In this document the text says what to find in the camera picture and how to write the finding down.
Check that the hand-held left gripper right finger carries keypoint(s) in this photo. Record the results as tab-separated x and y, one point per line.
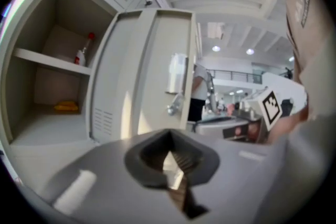
236	181

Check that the clear bottle with red cap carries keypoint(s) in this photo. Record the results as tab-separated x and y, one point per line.
81	57

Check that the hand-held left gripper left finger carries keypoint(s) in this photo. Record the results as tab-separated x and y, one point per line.
105	181

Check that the person's beige shirt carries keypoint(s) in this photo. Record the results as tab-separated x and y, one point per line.
309	34

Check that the round ceiling light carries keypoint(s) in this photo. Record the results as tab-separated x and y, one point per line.
250	51
291	59
216	48

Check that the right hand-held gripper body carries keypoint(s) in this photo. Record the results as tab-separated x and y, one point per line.
271	110

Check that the black balcony railing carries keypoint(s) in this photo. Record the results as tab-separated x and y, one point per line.
231	72

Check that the person's right forearm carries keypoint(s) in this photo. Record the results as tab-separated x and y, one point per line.
286	126

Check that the grey metal locker cabinet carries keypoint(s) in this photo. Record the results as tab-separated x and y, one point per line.
39	15

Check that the yellow cloth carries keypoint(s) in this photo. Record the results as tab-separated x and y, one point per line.
65	107

